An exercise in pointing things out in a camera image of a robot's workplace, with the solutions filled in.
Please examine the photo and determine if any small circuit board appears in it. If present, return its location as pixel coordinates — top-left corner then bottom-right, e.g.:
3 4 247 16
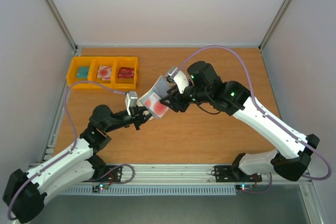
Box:
236 184 254 191
91 184 109 193

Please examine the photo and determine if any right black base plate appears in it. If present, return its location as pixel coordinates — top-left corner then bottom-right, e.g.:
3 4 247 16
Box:
211 165 262 183

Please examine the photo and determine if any yellow three-compartment bin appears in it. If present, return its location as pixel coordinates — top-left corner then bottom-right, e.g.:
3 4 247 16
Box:
67 56 139 91

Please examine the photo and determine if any white red-dot card in bin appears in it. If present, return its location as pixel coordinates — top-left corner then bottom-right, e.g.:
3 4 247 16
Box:
97 66 112 81

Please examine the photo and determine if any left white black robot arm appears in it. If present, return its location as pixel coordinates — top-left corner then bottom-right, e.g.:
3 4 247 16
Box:
3 104 152 223

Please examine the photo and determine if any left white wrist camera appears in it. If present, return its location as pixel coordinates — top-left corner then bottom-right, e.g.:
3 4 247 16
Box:
125 91 138 116

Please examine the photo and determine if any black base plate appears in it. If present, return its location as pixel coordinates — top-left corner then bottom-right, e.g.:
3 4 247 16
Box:
84 165 123 183
211 165 262 183

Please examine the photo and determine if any white red-dot card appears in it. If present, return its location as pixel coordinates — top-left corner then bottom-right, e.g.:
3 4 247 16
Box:
97 66 112 81
144 92 169 118

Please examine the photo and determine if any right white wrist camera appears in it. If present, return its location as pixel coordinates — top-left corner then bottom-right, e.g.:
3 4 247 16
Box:
165 67 189 94

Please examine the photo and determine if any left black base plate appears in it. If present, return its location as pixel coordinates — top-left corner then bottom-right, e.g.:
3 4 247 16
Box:
84 165 123 183

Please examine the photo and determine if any red card in bin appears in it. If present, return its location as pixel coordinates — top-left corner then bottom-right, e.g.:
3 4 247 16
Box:
118 67 135 79

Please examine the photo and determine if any teal card in bin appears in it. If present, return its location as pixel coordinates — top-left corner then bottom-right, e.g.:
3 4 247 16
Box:
75 66 90 79

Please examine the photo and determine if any right small circuit board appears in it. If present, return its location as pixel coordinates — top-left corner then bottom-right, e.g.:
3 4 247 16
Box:
236 184 254 191

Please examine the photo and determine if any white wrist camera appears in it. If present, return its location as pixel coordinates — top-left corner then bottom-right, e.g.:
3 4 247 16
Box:
125 91 138 116
165 67 189 94

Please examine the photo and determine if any left small circuit board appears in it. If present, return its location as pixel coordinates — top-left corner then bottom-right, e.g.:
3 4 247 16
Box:
91 184 109 193

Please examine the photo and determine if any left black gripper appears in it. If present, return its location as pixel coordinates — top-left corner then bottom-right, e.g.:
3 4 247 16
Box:
104 102 159 133

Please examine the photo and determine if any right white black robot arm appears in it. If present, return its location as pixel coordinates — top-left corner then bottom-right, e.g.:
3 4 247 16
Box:
160 61 320 182

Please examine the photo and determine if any grey slotted cable duct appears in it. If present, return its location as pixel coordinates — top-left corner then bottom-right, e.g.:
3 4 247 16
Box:
62 185 236 196

